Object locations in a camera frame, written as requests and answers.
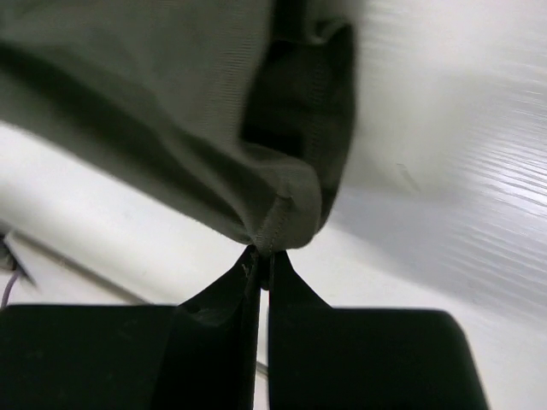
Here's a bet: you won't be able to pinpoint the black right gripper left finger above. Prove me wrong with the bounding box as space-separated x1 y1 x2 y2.
1 247 260 409

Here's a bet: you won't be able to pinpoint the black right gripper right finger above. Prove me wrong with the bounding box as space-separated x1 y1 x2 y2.
268 252 487 410

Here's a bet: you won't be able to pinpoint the dark green shorts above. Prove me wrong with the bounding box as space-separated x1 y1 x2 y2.
1 1 359 255

